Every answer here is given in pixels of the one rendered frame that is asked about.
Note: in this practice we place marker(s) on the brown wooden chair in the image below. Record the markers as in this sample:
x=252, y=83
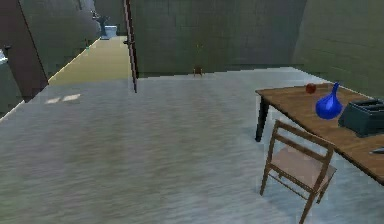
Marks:
x=300, y=165

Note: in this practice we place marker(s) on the red apple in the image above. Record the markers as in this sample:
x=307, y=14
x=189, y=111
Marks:
x=310, y=88

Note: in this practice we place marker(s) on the small brown plant pot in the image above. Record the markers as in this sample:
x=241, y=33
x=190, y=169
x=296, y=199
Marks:
x=198, y=70

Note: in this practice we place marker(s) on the dark brown room door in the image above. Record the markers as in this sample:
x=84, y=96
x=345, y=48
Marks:
x=131, y=40
x=20, y=50

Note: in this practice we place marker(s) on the brown wooden table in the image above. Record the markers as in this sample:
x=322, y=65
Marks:
x=306, y=106

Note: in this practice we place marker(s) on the blue glass vase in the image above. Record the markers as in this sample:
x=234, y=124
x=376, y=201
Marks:
x=329, y=106

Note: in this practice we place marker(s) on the dark grey toaster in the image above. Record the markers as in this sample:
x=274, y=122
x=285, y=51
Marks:
x=365, y=116

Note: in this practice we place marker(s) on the dark grey flat utensil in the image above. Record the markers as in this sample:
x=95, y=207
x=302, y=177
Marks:
x=378, y=151

